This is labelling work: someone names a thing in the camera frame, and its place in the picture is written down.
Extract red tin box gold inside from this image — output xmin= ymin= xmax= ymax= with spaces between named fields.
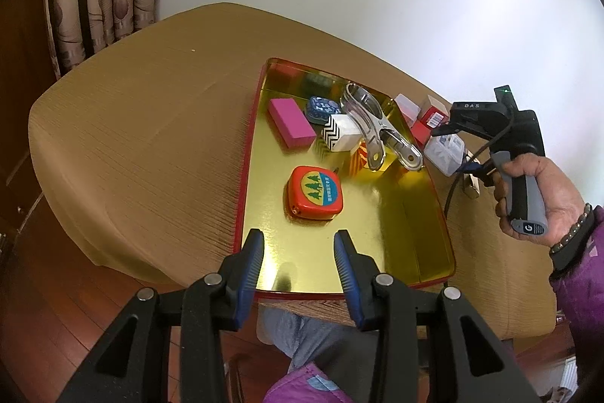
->
xmin=231 ymin=57 xmax=458 ymax=301

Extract black cable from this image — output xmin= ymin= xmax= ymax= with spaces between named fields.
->
xmin=441 ymin=115 xmax=515 ymax=217

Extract clear box white contents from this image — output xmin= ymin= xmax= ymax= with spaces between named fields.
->
xmin=423 ymin=134 xmax=468 ymax=177

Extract orange tape measure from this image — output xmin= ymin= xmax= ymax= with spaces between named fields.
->
xmin=284 ymin=166 xmax=341 ymax=219

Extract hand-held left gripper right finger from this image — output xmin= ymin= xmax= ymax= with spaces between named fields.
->
xmin=333 ymin=229 xmax=541 ymax=403

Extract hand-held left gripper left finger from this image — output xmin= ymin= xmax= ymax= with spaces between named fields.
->
xmin=57 ymin=228 xmax=266 ymax=403

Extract black wristband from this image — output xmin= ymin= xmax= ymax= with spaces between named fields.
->
xmin=550 ymin=214 xmax=602 ymax=274

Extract large metal clip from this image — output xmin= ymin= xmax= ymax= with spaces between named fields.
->
xmin=340 ymin=83 xmax=424 ymax=171

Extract pink block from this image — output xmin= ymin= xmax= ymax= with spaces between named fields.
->
xmin=268 ymin=97 xmax=318 ymax=149

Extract blue patterned block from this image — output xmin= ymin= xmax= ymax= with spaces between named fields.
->
xmin=306 ymin=96 xmax=341 ymax=124

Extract person's right forearm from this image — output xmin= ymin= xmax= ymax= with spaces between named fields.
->
xmin=550 ymin=205 xmax=604 ymax=403

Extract black white zigzag cube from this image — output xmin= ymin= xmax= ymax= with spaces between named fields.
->
xmin=321 ymin=114 xmax=362 ymax=153

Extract person's leg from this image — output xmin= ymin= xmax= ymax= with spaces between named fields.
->
xmin=257 ymin=306 xmax=430 ymax=403

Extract purple jacket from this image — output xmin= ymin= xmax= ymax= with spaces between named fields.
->
xmin=262 ymin=363 xmax=354 ymax=403

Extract pale wooden block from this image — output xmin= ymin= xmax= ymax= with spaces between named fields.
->
xmin=460 ymin=174 xmax=483 ymax=199

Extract clear box red contents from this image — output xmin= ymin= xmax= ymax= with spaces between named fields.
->
xmin=393 ymin=94 xmax=422 ymax=125

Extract orange yellow striped block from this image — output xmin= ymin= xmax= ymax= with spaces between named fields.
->
xmin=349 ymin=143 xmax=385 ymax=177

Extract brown wooden door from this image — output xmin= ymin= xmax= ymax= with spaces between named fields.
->
xmin=0 ymin=0 xmax=60 ymax=243

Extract beaded bracelet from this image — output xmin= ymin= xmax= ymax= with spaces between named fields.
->
xmin=549 ymin=203 xmax=593 ymax=255

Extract person's right hand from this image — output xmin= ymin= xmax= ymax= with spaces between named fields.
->
xmin=493 ymin=153 xmax=593 ymax=250

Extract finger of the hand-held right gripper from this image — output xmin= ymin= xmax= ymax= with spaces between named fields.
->
xmin=431 ymin=124 xmax=473 ymax=138
xmin=457 ymin=161 xmax=494 ymax=178

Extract red block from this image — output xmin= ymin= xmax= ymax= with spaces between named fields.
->
xmin=410 ymin=121 xmax=432 ymax=146

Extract small red label box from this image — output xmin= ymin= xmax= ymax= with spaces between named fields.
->
xmin=418 ymin=95 xmax=451 ymax=127

